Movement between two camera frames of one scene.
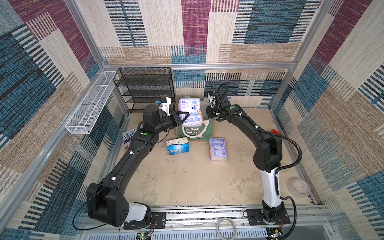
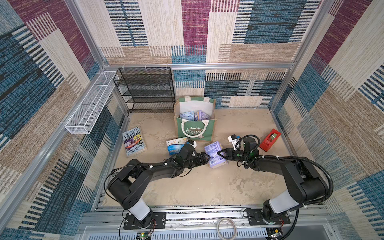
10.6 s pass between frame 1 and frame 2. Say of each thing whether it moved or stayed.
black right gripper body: moved
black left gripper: moved
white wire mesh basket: stayed
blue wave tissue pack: stayed
